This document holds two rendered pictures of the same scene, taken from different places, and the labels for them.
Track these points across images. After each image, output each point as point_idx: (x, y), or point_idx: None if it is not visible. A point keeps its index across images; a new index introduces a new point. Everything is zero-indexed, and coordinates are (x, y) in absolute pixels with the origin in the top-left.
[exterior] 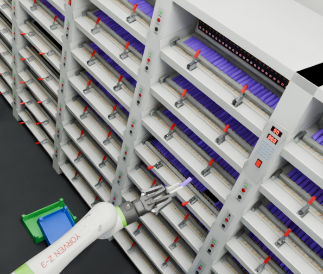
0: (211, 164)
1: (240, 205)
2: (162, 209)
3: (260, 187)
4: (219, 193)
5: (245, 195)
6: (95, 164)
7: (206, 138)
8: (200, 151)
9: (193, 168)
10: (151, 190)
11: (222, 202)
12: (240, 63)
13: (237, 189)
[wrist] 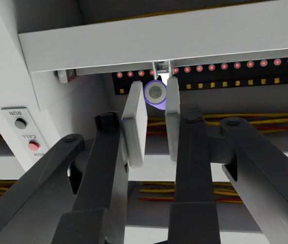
0: (177, 60)
1: None
2: None
3: (24, 171)
4: (60, 69)
5: (19, 139)
6: None
7: (218, 173)
8: (246, 60)
9: (212, 55)
10: (271, 240)
11: (29, 41)
12: None
13: (43, 132)
